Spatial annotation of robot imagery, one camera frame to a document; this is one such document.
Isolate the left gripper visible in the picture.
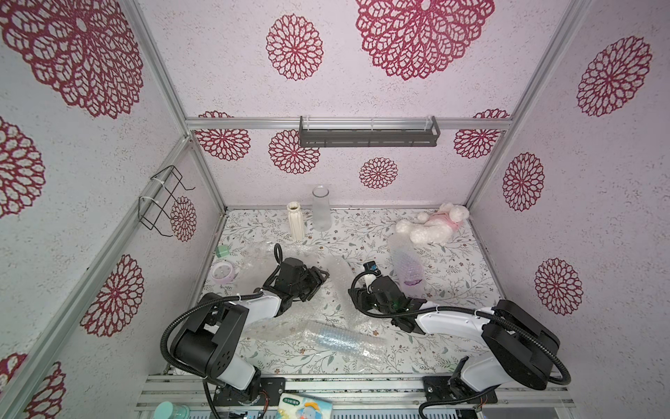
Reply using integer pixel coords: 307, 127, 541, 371
291, 266, 330, 303

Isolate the cream ribbed ceramic vase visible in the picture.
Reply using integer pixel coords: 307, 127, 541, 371
287, 201, 305, 241

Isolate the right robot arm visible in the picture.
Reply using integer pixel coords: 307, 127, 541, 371
348, 271, 572, 402

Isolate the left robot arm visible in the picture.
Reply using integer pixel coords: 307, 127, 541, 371
160, 258, 330, 398

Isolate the bubble wrapped purple vase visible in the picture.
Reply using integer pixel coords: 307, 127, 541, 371
387, 233, 426, 298

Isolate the bubble wrapped item front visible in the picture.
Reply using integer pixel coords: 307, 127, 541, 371
302, 321, 387, 372

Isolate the white pink plush toy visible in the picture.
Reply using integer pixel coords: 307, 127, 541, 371
395, 203, 470, 244

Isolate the lilac tape roll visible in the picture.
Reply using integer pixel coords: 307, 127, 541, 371
209, 260, 237, 285

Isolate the green cube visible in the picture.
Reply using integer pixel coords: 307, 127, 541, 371
215, 244, 230, 258

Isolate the tissue pack with cartoon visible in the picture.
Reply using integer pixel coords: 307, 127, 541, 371
277, 393, 333, 419

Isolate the teal bottle cap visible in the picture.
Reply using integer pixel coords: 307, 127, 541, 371
153, 401, 190, 419

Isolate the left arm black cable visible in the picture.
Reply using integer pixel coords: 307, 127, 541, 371
159, 243, 286, 419

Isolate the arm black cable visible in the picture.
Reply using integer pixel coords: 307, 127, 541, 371
159, 243, 286, 419
348, 269, 572, 419

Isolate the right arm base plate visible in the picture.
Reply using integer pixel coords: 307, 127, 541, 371
422, 375, 498, 405

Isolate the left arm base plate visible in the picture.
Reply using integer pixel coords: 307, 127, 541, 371
213, 376, 286, 408

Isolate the black wall shelf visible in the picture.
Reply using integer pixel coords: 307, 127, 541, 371
298, 117, 441, 148

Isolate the black wire wall rack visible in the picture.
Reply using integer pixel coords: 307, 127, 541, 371
137, 165, 197, 242

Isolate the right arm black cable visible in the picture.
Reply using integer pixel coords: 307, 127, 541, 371
348, 269, 572, 419

